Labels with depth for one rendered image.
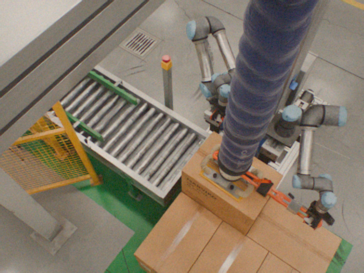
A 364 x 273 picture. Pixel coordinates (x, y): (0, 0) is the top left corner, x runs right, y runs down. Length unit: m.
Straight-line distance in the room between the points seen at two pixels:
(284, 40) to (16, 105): 1.08
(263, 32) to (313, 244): 1.99
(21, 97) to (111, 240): 3.09
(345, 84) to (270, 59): 3.16
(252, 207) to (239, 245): 0.43
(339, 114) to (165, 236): 1.51
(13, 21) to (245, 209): 2.24
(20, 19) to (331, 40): 4.63
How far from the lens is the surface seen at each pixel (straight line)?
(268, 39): 1.35
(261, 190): 2.43
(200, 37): 2.51
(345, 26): 5.16
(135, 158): 3.09
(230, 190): 2.53
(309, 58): 2.92
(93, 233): 3.51
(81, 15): 0.43
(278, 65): 1.46
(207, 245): 2.84
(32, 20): 0.41
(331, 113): 2.17
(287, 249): 2.94
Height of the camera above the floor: 3.31
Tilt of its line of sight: 61 degrees down
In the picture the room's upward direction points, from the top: straight up
